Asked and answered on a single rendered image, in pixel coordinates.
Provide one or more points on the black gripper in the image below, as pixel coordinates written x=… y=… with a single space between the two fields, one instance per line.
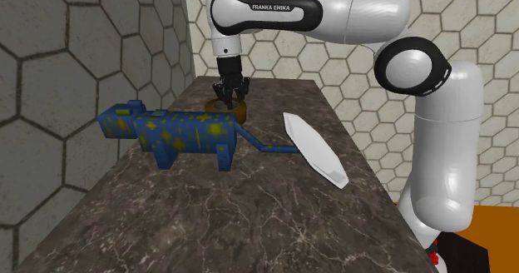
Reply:
x=229 y=70

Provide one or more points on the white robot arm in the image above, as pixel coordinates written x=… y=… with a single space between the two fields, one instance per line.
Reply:
x=442 y=142

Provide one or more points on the brown tape roll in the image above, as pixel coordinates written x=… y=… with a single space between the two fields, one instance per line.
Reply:
x=239 y=112

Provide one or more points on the blue yellow blocky cat toy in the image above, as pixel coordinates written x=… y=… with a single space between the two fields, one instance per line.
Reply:
x=182 y=134

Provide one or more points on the white plate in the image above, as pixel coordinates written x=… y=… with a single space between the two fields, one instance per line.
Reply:
x=314 y=148

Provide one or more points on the black robot stand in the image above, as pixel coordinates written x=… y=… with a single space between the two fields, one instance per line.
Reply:
x=462 y=256

